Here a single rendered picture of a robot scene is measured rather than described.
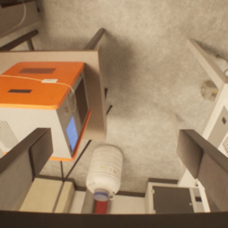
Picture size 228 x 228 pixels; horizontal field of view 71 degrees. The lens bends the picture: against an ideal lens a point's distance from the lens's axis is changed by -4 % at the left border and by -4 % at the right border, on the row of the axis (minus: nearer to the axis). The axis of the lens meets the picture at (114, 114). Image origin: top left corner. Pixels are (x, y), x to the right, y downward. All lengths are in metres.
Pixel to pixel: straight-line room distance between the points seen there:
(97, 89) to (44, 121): 0.45
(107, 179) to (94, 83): 1.43
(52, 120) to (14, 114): 0.17
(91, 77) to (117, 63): 0.74
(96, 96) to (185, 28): 1.01
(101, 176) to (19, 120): 1.57
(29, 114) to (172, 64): 1.40
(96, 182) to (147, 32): 1.77
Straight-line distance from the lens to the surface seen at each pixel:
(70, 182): 3.58
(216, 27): 1.77
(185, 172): 1.39
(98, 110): 1.17
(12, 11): 1.40
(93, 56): 0.98
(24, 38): 1.68
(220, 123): 0.93
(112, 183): 2.24
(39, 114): 0.73
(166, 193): 3.13
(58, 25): 1.78
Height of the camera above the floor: 1.60
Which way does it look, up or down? 50 degrees down
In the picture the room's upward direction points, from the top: 170 degrees counter-clockwise
